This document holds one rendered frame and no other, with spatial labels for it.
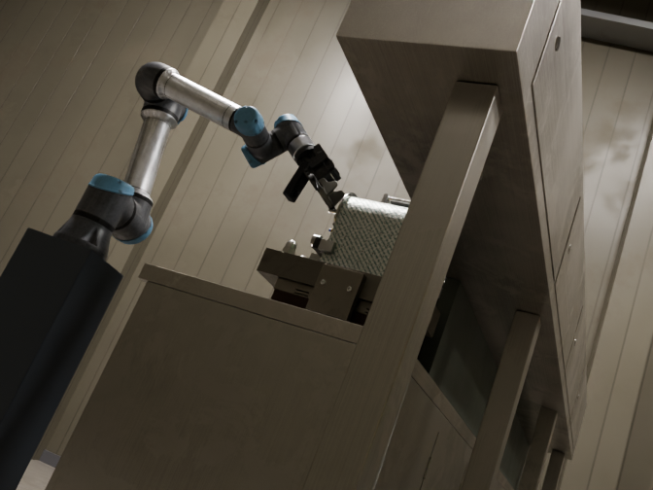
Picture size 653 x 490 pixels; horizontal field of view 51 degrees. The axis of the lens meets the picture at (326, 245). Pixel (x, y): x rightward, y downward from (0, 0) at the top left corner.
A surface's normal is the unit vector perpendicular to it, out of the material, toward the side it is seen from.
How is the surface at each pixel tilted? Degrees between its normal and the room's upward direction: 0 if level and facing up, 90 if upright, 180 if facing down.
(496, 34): 90
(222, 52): 90
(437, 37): 90
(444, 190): 90
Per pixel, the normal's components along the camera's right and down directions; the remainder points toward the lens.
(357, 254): -0.33, -0.43
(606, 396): -0.14, -0.37
